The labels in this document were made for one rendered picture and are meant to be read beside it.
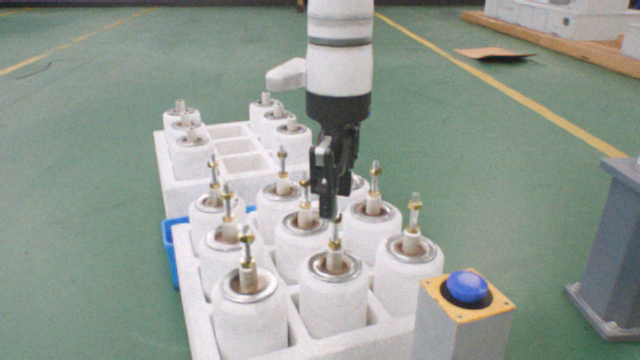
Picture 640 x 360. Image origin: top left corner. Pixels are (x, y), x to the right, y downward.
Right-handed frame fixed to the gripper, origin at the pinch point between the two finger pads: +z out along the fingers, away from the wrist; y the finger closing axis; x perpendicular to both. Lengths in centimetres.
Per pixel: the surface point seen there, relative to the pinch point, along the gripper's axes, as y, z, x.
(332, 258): -1.1, 8.4, -0.1
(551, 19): 369, 17, -63
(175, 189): 26, 18, 43
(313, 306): -4.5, 14.1, 1.3
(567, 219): 74, 35, -43
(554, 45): 344, 32, -66
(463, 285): -9.5, 2.4, -16.4
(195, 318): -8.5, 17.5, 17.1
